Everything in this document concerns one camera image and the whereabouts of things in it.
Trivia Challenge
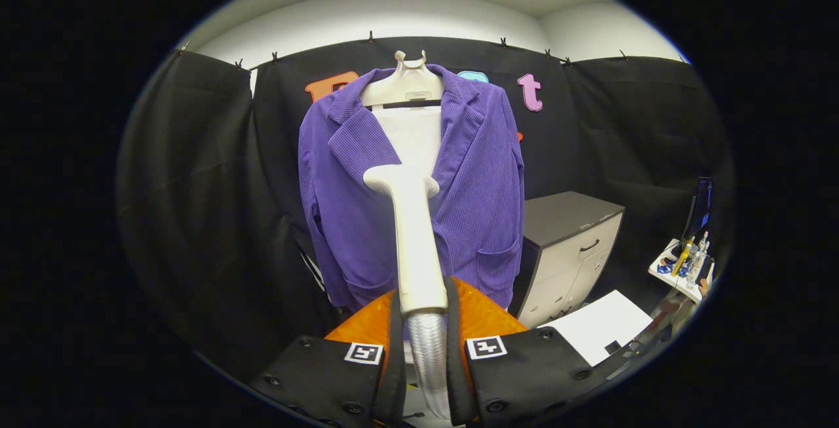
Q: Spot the white side table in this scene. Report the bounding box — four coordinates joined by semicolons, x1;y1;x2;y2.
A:
649;238;715;304

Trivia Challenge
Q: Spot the black computer monitor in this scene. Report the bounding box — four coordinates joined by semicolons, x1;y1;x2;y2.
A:
682;177;714;242

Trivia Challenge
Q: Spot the row of black clips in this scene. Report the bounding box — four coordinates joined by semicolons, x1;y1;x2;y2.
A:
177;30;630;69

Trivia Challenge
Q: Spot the black backdrop cloth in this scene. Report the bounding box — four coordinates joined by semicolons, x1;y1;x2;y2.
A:
117;36;735;376

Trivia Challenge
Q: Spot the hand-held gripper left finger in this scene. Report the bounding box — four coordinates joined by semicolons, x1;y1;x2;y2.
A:
250;289;408;428

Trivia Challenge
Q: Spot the beige cabinet with grey top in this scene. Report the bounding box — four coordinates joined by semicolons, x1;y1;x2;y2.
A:
508;191;627;329

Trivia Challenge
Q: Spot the clear plastic bottle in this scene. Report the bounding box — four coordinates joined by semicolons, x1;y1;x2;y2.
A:
688;231;710;281

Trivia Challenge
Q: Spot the white garment steamer with hose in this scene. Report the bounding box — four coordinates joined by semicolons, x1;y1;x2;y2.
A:
362;165;459;422

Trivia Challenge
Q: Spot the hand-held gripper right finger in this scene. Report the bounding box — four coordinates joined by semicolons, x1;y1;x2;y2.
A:
443;276;607;428

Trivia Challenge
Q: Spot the white paper sheet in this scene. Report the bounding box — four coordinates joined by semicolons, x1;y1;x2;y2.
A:
539;289;655;367

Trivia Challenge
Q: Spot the purple corduroy jacket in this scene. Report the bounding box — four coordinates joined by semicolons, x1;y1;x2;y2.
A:
298;64;525;314

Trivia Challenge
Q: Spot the cream garment hanger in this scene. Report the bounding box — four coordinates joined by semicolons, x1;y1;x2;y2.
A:
359;50;445;109

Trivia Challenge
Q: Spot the yellow bottle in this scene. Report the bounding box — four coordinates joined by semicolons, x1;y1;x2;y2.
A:
671;238;694;277

